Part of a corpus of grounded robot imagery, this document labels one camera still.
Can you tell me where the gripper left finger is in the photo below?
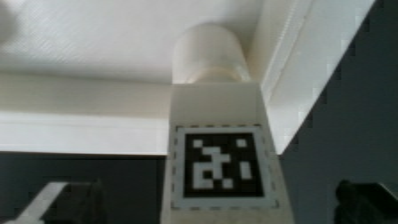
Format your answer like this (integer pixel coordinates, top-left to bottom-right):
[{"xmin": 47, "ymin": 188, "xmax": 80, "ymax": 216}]
[{"xmin": 15, "ymin": 181, "xmax": 107, "ymax": 224}]

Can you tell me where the white square tabletop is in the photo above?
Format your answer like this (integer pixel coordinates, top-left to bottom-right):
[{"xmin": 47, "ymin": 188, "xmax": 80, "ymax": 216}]
[{"xmin": 0, "ymin": 0, "xmax": 377, "ymax": 155}]

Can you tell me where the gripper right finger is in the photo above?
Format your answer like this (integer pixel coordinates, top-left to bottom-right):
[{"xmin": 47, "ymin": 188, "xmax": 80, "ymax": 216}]
[{"xmin": 334, "ymin": 180, "xmax": 398, "ymax": 224}]

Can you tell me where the white table leg with tag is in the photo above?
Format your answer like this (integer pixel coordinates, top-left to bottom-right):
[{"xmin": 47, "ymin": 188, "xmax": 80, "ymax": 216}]
[{"xmin": 160, "ymin": 23, "xmax": 295, "ymax": 224}]

